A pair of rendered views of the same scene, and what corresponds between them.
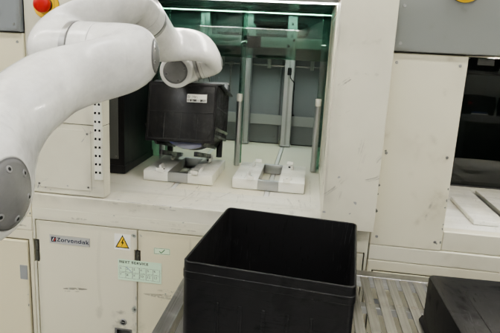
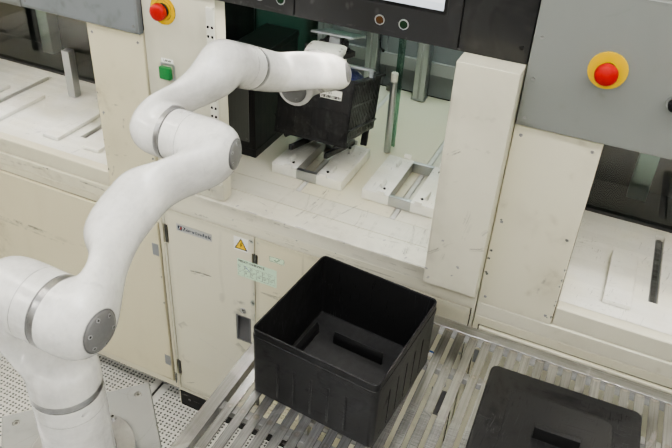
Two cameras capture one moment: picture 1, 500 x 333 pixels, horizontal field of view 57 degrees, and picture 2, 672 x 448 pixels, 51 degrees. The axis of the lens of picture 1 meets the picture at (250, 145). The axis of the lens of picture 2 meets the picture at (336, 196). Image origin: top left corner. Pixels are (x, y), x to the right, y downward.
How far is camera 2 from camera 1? 0.73 m
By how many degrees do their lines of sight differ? 26
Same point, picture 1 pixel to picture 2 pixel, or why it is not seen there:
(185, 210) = (298, 230)
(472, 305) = (505, 410)
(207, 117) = (340, 118)
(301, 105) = not seen: hidden behind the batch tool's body
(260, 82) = not seen: hidden behind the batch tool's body
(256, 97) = not seen: hidden behind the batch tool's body
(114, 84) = (195, 188)
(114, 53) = (193, 167)
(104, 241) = (224, 239)
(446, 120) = (569, 204)
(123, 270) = (242, 268)
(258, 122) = (441, 75)
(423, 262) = (531, 330)
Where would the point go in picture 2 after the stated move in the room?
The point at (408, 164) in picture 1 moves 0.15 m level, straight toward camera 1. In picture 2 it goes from (523, 237) to (491, 272)
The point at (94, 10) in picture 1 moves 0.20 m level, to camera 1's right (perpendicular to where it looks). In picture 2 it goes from (187, 95) to (289, 114)
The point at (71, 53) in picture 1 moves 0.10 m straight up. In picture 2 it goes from (155, 176) to (150, 123)
